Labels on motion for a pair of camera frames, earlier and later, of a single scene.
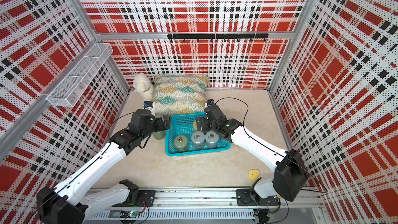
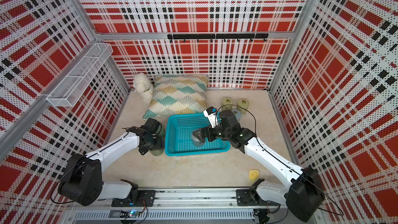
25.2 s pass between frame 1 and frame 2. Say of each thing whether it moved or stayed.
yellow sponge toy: stayed
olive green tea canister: moved
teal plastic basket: stayed
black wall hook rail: stayed
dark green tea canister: stayed
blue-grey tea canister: stayed
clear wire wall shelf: stayed
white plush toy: stayed
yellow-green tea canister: moved
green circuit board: stayed
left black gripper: moved
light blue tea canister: moved
